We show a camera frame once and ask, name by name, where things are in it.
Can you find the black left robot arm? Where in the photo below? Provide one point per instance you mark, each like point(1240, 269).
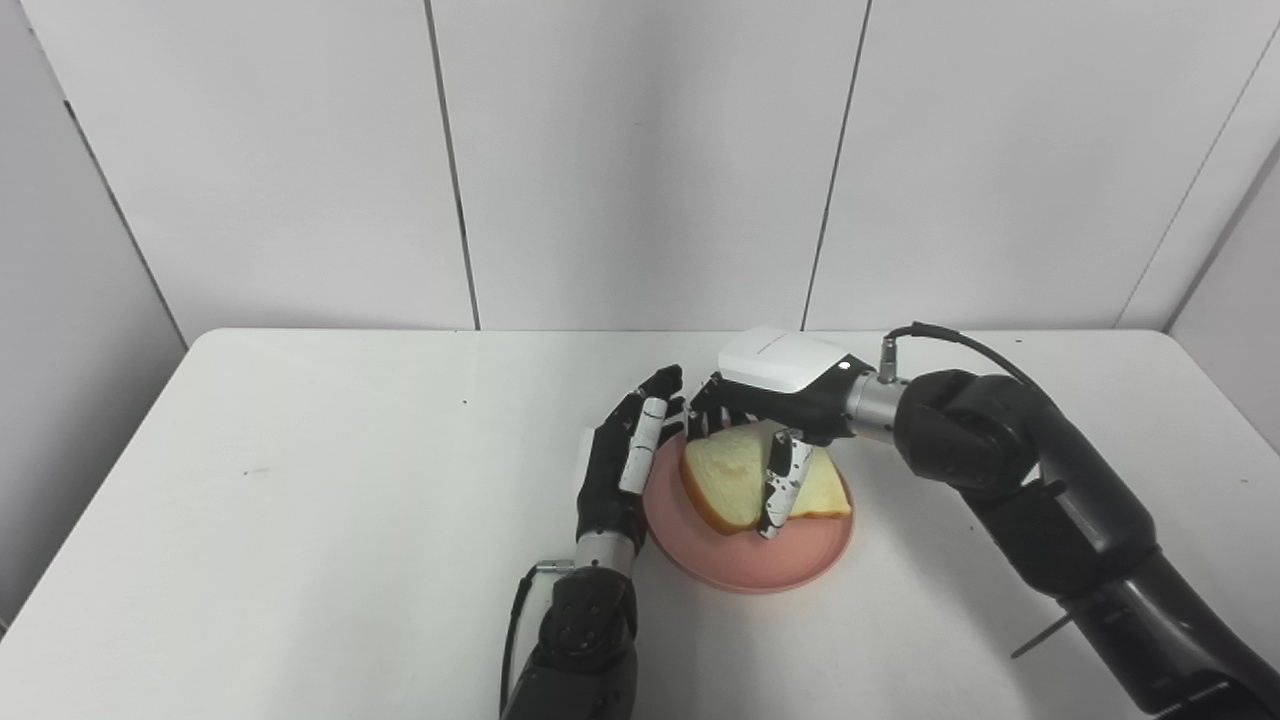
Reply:
point(585, 640)

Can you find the slice of white bread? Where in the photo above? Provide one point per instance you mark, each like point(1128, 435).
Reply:
point(730, 475)

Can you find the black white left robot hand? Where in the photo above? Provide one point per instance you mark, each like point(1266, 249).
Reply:
point(605, 480)

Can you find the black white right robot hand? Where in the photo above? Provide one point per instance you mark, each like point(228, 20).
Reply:
point(790, 385)

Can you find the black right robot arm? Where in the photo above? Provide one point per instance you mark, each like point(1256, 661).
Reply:
point(1060, 490)

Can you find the pink round plate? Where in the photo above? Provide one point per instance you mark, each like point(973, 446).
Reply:
point(750, 560)

